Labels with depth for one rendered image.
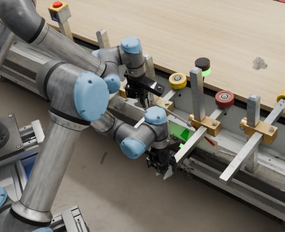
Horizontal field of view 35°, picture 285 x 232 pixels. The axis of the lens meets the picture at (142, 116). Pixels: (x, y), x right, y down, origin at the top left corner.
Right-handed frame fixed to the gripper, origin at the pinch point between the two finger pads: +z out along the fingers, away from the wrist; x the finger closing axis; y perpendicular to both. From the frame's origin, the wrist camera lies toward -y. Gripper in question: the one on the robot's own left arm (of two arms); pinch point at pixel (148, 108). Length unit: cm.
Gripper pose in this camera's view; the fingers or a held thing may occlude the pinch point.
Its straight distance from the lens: 192.3
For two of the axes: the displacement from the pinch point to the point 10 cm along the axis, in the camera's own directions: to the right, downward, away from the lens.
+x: -3.2, 6.9, -6.4
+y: -9.3, -1.3, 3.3
